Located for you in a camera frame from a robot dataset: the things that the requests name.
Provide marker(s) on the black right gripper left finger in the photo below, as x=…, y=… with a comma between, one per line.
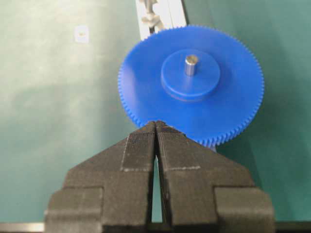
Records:
x=110, y=192

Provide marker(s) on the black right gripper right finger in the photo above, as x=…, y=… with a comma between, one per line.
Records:
x=205, y=192

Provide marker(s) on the large blue gear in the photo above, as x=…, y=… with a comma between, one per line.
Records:
x=211, y=107

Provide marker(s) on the upper steel shaft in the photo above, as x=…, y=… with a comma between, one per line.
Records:
x=191, y=62

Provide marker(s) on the green table mat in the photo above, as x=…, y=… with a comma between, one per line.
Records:
x=59, y=103

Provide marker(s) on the white square sticker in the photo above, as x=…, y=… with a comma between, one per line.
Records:
x=81, y=34

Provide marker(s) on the aluminium extrusion rail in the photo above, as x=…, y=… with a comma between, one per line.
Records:
x=158, y=15

